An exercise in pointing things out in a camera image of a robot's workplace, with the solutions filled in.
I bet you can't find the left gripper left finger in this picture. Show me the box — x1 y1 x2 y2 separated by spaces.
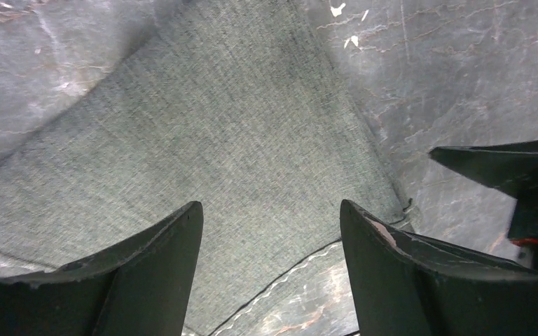
0 202 203 335

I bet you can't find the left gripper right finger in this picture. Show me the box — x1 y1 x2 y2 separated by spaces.
340 199 538 335

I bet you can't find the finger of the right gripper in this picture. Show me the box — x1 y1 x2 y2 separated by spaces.
429 140 538 270

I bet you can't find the grey cloth napkin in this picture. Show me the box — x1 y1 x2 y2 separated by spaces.
0 1 410 335

